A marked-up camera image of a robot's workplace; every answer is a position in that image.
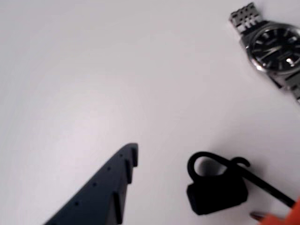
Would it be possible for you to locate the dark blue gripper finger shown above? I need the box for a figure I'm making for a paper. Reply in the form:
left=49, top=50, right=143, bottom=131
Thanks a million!
left=43, top=142, right=139, bottom=225

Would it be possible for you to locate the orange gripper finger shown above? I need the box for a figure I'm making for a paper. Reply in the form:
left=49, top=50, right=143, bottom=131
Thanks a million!
left=259, top=195, right=300, bottom=225

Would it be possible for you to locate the silver wristwatch with dark dial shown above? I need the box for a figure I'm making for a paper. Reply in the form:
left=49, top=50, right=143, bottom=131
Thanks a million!
left=229, top=2, right=300, bottom=105

